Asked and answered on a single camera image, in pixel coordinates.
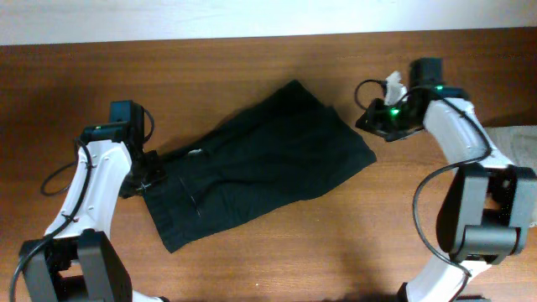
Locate grey folded cloth right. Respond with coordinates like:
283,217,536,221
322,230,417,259
486,126,536,176

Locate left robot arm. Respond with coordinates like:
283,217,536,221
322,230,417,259
8,101,166,302

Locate black shorts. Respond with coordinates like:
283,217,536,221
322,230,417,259
143,81,377,253

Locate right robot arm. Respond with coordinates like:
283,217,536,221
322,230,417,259
355,58,536,302

